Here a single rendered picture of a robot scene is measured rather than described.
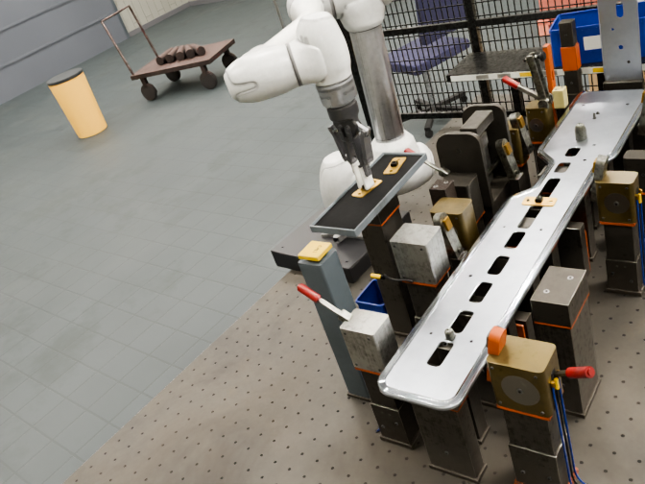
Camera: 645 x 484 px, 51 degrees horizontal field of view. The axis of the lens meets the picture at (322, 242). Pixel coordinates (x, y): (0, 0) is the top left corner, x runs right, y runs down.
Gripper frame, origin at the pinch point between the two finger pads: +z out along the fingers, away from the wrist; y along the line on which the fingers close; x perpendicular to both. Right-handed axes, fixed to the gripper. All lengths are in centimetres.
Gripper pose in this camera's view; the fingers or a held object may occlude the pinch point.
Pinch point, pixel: (363, 175)
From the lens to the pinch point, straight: 173.6
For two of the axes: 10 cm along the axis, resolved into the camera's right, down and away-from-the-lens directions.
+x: 6.9, -5.4, 4.8
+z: 3.0, 8.1, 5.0
